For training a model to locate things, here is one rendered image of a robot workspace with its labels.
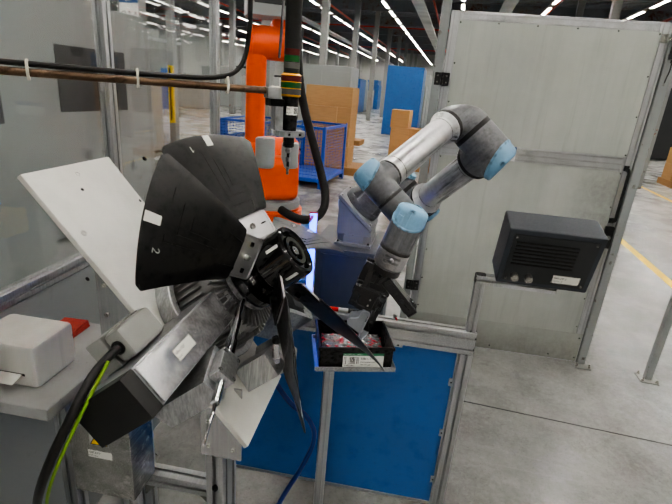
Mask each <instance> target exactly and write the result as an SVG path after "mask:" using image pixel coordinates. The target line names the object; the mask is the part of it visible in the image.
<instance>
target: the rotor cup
mask: <svg viewBox="0 0 672 504"><path fill-rule="evenodd" d="M262 240H263V244H262V247H261V249H260V252H259V254H258V257H257V259H256V261H255V264H254V266H253V269H252V271H251V274H250V276H249V277H248V278H247V280H246V279H240V278H236V277H233V279H234V281H235V283H236V285H237V286H238V288H239V289H240V291H241V292H242V293H243V294H244V295H245V297H246V298H248V299H249V300H250V301H251V302H253V303H254V304H256V305H258V306H261V307H269V306H271V304H270V296H272V294H273V290H274V287H275V283H276V279H277V275H278V274H280V276H281V277H282V279H283V285H284V289H285V290H286V289H287V288H289V287H290V286H292V285H294V284H295V283H297V282H298V281H300V280H301V279H303V278H305V277H306V276H308V275H309V274H310V273H311V272H312V270H313V262H312V258H311V255H310V253H309V251H308V249H307V247H306V245H305V244H304V242H303V241H302V240H301V238H300V237H299V236H298V235H297V234H296V233H295V232H293V231H292V230H291V229H289V228H287V227H280V228H278V229H276V230H275V231H273V232H272V233H270V234H269V235H268V236H266V237H265V238H263V239H262ZM276 244H277V246H278V247H277V248H276V249H274V250H273V251H271V252H270V253H268V254H266V252H265V251H267V250H268V249H270V248H271V247H273V246H274V245H276ZM292 246H294V247H296V248H297V249H298V252H299V254H298V255H296V254H295V253H294V252H293V250H292ZM296 272H297V273H299V274H298V275H296V276H295V277H293V278H291V279H290V280H288V281H287V280H285V279H286V278H288V277H290V276H291V275H293V274H294V273H296Z"/></svg>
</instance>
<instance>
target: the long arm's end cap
mask: <svg viewBox="0 0 672 504"><path fill-rule="evenodd" d="M88 401H89V404H88V406H87V408H86V410H85V412H84V414H83V416H82V418H81V420H80V422H79V423H80V424H81V425H82V426H83V427H84V429H85V430H86V431H87V432H88V433H89V434H90V435H91V436H92V437H93V438H94V439H95V441H96V442H97V443H98V444H99V445H100V446H101V447H102V448H104V447H105V446H107V445H109V444H111V443H112V442H114V441H116V440H117V439H119V438H121V437H123V436H124V435H126V434H128V433H129V432H131V431H133V430H135V429H136V428H138V427H140V426H141V425H143V424H145V423H147V422H148V421H150V420H152V419H153V418H154V417H155V416H156V415H157V413H158V412H159V411H160V410H161V409H162V407H163V405H162V403H161V402H160V401H159V400H158V399H157V398H156V396H155V395H154V394H153V393H152V392H151V391H150V390H149V388H148V387H147V386H146V385H145V384H144V383H143V381H142V380H141V379H140V378H139V377H138V376H137V374H136V373H135V372H134V371H133V370H132V369H130V370H128V371H127V372H125V373H124V374H122V375H121V376H119V377H117V378H116V379H114V380H113V381H111V382H110V383H108V384H107V385H105V386H103V387H102V388H100V389H99V390H97V391H96V392H94V394H93V396H92V397H91V398H90V399H89V400H88Z"/></svg>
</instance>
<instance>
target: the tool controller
mask: <svg viewBox="0 0 672 504"><path fill-rule="evenodd" d="M607 242H608V238H607V236H606V234H605V233H604V231H603V229H602V228H601V226H600V224H599V222H598V221H597V220H589V219H580V218H571V217H562V216H553V215H544V214H535V213H526V212H517V211H506V212H505V216H504V220H503V223H502V227H501V230H500V234H499V238H498V241H497V245H496V249H495V252H494V256H493V259H492V263H493V269H494V274H495V280H496V281H497V282H505V283H513V284H520V285H528V286H536V287H543V288H551V289H559V290H567V291H574V292H582V293H585V292H586V290H587V288H588V286H589V283H590V281H591V279H592V277H593V274H594V272H595V270H596V267H597V265H598V263H599V261H600V258H601V256H602V254H603V251H604V249H605V247H606V245H607Z"/></svg>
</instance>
